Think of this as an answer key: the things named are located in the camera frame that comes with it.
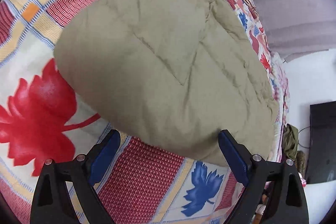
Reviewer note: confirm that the pink patterned folded quilt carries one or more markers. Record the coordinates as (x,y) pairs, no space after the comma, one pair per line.
(282,87)

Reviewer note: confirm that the leaf print checked bed sheet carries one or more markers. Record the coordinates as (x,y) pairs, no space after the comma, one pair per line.
(39,108)

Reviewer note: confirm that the black television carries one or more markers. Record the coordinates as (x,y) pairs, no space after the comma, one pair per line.
(323,142)

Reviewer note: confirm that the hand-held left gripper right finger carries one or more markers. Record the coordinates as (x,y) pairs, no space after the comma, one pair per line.
(235,158)

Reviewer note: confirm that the olive puffer jacket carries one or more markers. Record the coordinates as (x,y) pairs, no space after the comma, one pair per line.
(162,61)

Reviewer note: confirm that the olive green garment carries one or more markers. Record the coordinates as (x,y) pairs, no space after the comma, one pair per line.
(290,140)

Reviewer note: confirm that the brown patterned garment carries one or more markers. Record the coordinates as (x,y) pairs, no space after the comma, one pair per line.
(301,162)

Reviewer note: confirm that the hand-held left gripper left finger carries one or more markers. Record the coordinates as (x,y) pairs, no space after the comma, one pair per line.
(103,158)

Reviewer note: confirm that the grey curtain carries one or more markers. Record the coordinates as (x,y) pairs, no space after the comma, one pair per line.
(286,3)

